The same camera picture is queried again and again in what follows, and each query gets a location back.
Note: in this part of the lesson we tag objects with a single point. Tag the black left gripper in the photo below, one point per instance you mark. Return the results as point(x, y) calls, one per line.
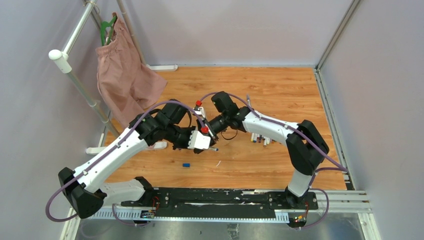
point(185, 145)

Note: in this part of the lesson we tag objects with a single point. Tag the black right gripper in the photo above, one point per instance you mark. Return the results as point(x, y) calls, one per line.
point(214, 138)

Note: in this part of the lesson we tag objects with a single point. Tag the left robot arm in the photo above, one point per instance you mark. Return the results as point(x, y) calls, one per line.
point(84, 187)

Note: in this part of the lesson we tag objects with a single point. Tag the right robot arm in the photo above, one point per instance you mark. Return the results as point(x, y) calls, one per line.
point(305, 145)

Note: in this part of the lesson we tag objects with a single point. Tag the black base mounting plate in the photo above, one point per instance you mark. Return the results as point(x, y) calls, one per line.
point(221, 203)

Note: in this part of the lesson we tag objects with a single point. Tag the pink cloth shorts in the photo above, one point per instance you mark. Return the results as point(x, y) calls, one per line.
point(127, 86)

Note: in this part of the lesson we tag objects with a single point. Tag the green clothes hanger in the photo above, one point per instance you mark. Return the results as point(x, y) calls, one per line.
point(107, 30)

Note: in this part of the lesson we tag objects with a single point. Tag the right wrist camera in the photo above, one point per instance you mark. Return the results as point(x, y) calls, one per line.
point(199, 110)

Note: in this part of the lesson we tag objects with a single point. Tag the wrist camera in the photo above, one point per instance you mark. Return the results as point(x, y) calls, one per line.
point(199, 110)
point(198, 140)

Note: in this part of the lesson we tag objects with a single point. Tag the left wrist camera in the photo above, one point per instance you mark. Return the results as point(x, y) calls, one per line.
point(198, 140)

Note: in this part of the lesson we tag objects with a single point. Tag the grey aluminium frame rail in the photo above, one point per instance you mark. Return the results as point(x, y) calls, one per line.
point(362, 208)

